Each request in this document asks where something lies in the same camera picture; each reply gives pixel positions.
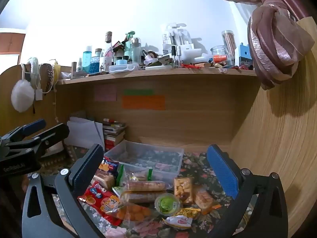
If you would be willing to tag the orange sticky note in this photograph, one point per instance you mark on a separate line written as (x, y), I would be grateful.
(143, 103)

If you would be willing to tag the orange pastry packet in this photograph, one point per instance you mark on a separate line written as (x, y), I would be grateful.
(204, 199)

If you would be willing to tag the red white marker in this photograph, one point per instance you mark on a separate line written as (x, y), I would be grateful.
(111, 120)

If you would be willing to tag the blue bead jar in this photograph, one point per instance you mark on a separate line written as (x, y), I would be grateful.
(95, 64)

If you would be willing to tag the wooden cabinet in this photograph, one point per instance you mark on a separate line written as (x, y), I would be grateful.
(10, 42)

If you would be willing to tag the clear plastic container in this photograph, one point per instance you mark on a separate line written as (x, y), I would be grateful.
(148, 153)

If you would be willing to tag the yellow snack packet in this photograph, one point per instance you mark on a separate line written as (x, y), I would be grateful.
(189, 212)

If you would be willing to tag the white papers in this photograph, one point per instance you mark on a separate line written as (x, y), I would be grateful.
(81, 131)

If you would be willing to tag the clear bottle with cork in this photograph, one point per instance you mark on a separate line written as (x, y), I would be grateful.
(108, 43)

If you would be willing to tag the white pink candy packet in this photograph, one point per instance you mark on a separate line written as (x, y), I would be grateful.
(178, 222)

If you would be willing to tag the wooden shelf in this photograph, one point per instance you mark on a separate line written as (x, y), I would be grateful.
(161, 75)

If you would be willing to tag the yellow headband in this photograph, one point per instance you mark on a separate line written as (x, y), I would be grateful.
(57, 69)

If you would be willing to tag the blue liquid bottle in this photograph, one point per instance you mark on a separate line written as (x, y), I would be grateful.
(87, 60)

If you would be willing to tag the stack of books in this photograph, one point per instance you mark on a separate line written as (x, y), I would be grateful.
(114, 135)

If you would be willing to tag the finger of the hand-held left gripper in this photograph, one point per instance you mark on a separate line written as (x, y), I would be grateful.
(33, 127)
(53, 135)

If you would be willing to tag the white printed mug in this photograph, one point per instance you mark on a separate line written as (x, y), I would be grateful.
(105, 65)

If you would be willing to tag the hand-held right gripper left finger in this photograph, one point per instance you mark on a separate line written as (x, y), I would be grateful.
(85, 169)

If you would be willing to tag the nut bar packet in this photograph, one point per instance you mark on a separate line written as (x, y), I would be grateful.
(183, 188)

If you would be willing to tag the orange balls packet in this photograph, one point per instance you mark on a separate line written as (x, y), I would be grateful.
(133, 212)

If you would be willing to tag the green pump bottle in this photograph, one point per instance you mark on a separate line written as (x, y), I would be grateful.
(128, 44)

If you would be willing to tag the flat clear plastic box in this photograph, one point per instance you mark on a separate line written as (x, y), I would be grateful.
(123, 68)

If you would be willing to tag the green jelly cup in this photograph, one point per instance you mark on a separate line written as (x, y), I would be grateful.
(166, 203)

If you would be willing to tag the pink sticky note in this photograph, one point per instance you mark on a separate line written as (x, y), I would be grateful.
(105, 93)

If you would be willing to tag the clear silver cap bottle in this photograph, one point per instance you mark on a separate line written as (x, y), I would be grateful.
(135, 50)

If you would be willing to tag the brown roll packet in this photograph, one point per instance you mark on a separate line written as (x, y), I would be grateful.
(141, 197)
(145, 186)

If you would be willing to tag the white fluffy headband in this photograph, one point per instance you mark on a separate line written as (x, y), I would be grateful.
(34, 67)

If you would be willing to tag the pink curtain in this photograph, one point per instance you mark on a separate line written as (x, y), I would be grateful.
(272, 42)

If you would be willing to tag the white tag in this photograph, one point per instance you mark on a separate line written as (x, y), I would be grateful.
(38, 94)

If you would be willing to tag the blue white box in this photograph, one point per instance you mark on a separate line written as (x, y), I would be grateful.
(244, 54)

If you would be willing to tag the floral tablecloth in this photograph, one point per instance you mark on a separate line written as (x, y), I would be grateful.
(195, 163)

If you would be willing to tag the clear bag with green edge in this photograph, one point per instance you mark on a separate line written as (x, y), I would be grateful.
(133, 173)

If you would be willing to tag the white brush organizer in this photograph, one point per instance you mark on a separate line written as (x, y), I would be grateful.
(178, 41)

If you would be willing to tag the small white spray bottle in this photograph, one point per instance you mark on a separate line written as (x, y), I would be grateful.
(79, 66)

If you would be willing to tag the glass jar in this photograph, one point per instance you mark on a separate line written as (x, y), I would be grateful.
(219, 53)

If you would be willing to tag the green sticky note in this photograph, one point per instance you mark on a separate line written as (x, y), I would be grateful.
(138, 92)

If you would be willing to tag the brown headband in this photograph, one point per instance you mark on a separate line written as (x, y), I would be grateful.
(49, 75)

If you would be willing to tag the small wooden block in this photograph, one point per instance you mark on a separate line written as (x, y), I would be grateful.
(73, 67)

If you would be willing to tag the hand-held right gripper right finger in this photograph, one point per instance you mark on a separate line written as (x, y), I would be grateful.
(223, 173)

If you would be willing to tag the tall clear canister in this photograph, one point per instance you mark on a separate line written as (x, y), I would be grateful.
(228, 43)

